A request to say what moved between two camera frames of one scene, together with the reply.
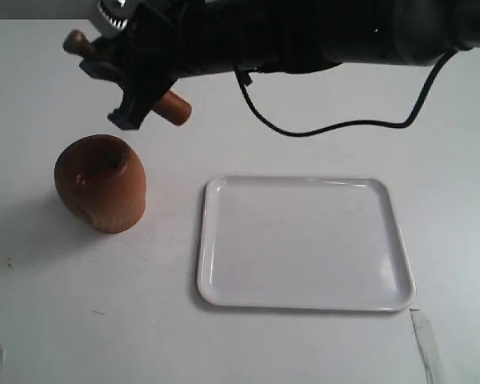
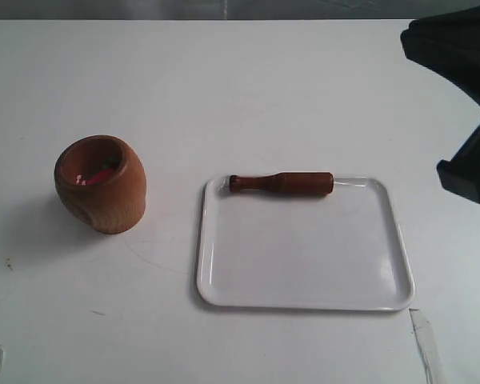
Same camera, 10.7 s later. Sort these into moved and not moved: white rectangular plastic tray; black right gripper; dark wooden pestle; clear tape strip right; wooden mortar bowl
Moved: black right gripper; dark wooden pestle
Not moved: clear tape strip right; white rectangular plastic tray; wooden mortar bowl
